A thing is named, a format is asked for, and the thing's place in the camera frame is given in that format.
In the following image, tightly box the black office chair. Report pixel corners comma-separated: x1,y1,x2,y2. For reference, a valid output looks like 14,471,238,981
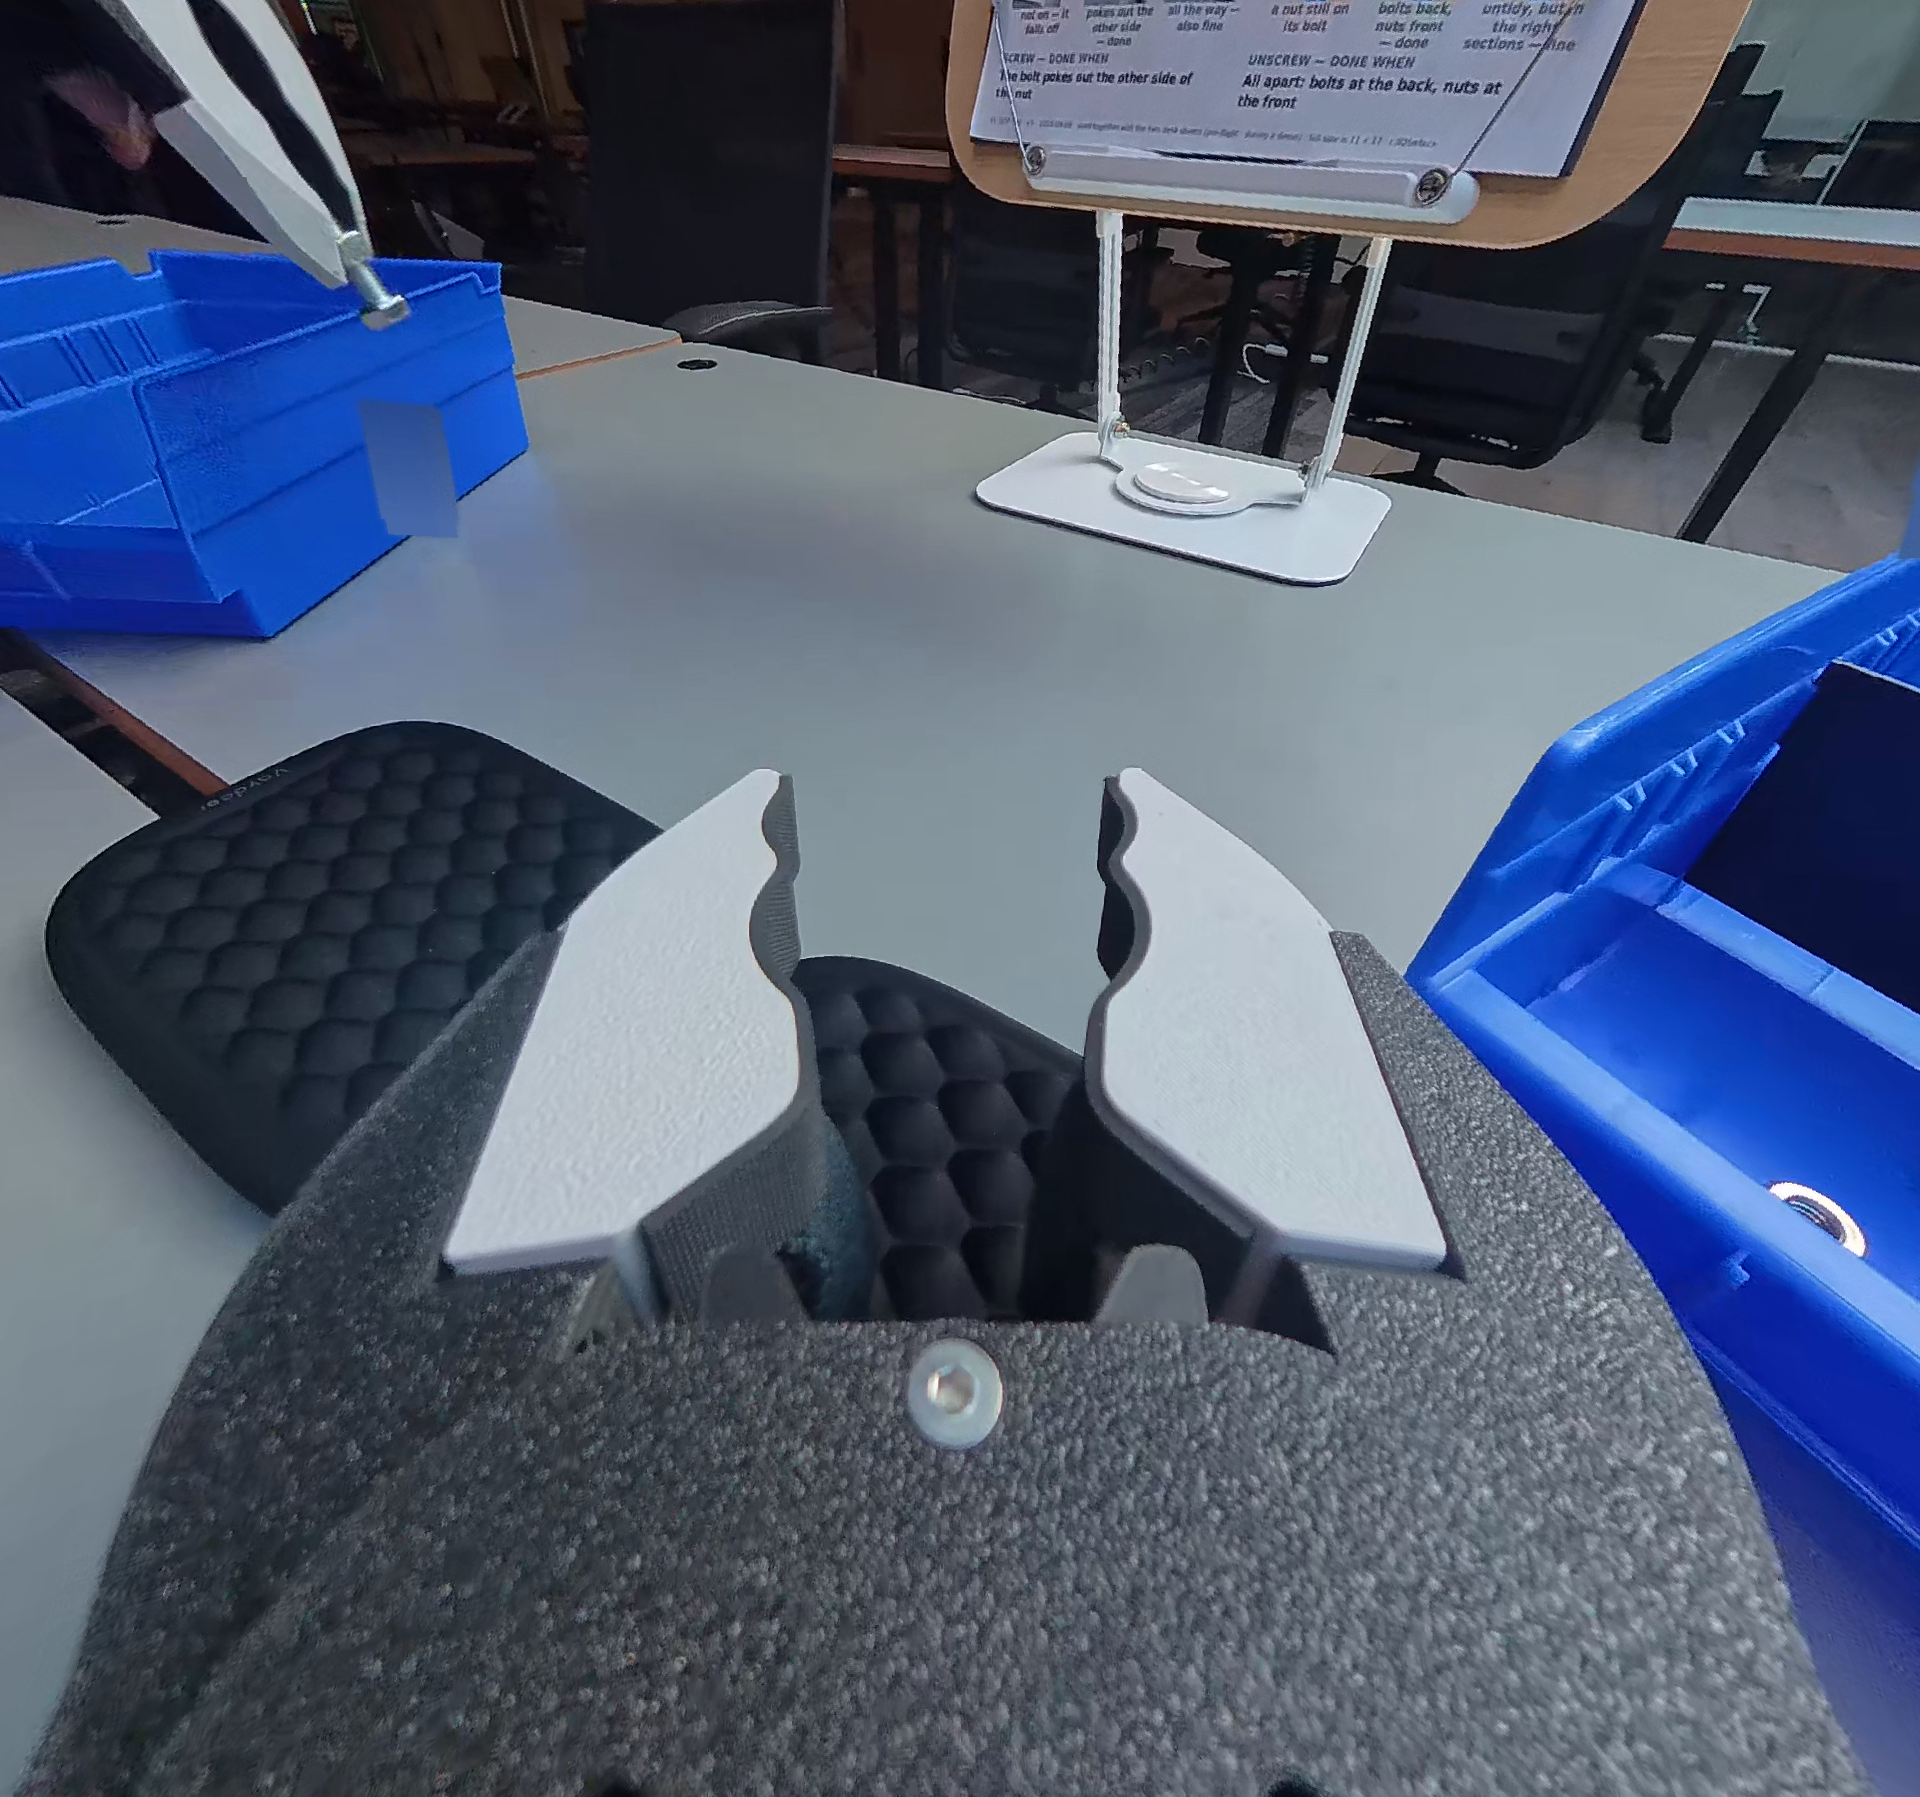
574,0,846,355
1350,41,1772,485

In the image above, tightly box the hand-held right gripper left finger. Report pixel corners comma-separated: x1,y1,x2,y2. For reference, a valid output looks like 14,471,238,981
442,768,814,1282

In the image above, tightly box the printed instruction sheet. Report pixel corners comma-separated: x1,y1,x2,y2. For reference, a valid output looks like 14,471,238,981
966,0,1704,178

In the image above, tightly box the black bin divider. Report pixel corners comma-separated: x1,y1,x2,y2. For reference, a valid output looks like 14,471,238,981
1692,656,1920,961

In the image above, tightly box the steel hex bolt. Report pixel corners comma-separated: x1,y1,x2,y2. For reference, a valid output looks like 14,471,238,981
342,223,413,328

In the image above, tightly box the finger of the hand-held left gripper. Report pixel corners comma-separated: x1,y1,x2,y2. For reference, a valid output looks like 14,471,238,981
42,0,346,289
156,0,371,246

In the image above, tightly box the steel hex nut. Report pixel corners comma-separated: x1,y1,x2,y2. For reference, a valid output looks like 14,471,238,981
1766,1180,1870,1259

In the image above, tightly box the blue plastic bin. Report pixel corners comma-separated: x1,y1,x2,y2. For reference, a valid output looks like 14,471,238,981
0,249,529,645
1406,559,1920,1797

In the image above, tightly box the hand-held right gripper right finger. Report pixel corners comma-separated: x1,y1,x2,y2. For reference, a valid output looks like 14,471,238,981
1080,768,1450,1270

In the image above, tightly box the person's left hand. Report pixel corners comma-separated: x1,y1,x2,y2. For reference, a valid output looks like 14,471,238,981
42,64,163,170

